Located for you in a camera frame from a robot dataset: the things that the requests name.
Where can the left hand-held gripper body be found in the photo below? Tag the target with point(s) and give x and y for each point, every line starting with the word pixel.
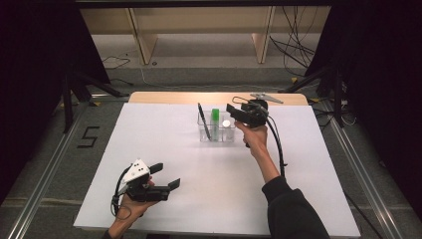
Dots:
pixel 136 172

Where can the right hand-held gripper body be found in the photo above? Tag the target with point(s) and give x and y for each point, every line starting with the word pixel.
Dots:
pixel 257 114

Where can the white stick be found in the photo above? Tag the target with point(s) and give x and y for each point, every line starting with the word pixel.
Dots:
pixel 226 123

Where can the green marker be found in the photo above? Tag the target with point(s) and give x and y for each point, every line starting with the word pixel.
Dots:
pixel 215 114

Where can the black pen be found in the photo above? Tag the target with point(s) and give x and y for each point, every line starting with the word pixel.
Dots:
pixel 204 121

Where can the clear plastic pen holder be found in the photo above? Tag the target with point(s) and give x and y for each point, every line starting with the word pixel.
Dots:
pixel 205 137

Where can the person's right hand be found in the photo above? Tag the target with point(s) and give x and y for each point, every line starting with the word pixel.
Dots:
pixel 255 139

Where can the person's left hand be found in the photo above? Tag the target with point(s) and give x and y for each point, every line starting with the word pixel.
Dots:
pixel 127 212

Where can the white table cover sheet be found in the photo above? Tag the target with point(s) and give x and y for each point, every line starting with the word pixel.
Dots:
pixel 166 149

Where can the yellow tape piece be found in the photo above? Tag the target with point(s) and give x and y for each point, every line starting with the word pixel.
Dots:
pixel 95 104
pixel 315 100
pixel 294 80

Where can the black metal stand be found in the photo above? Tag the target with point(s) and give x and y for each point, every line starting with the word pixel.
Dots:
pixel 68 103
pixel 337 96

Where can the beige wooden shelf unit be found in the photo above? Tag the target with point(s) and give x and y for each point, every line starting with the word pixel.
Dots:
pixel 199 20

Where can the black curtain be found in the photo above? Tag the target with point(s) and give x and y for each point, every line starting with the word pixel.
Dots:
pixel 33 83
pixel 381 83

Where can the aluminium floor rail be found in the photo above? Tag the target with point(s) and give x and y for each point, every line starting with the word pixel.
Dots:
pixel 361 176
pixel 46 176

